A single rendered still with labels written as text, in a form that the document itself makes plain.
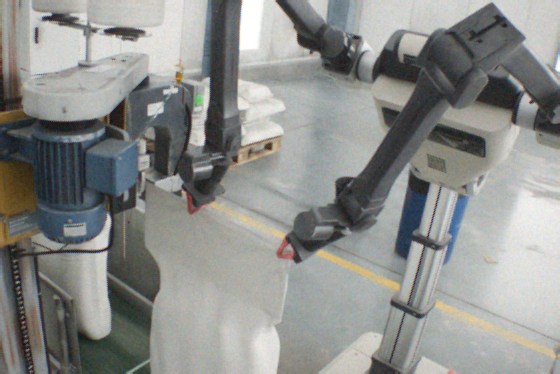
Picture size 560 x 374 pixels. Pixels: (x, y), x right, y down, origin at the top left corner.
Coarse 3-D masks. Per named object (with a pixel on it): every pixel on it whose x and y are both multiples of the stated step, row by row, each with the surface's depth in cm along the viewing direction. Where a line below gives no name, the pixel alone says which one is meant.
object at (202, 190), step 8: (184, 184) 125; (192, 184) 127; (200, 184) 125; (208, 184) 124; (216, 184) 125; (192, 192) 125; (200, 192) 126; (208, 192) 126; (216, 192) 129; (192, 200) 124; (200, 200) 124
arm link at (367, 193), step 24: (432, 72) 78; (480, 72) 71; (432, 96) 77; (456, 96) 74; (408, 120) 83; (432, 120) 82; (384, 144) 90; (408, 144) 86; (384, 168) 91; (360, 192) 98; (384, 192) 97; (360, 216) 100
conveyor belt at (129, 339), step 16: (112, 304) 199; (128, 304) 200; (112, 320) 190; (128, 320) 191; (144, 320) 193; (80, 336) 178; (112, 336) 181; (128, 336) 183; (144, 336) 184; (80, 352) 171; (96, 352) 172; (112, 352) 174; (128, 352) 175; (144, 352) 176; (96, 368) 165; (112, 368) 166; (128, 368) 168; (144, 368) 169
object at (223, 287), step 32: (160, 192) 139; (160, 224) 142; (192, 224) 134; (224, 224) 127; (160, 256) 145; (192, 256) 138; (224, 256) 130; (256, 256) 123; (160, 288) 141; (192, 288) 137; (224, 288) 133; (256, 288) 126; (160, 320) 140; (192, 320) 132; (224, 320) 128; (256, 320) 126; (160, 352) 144; (192, 352) 134; (224, 352) 127; (256, 352) 125
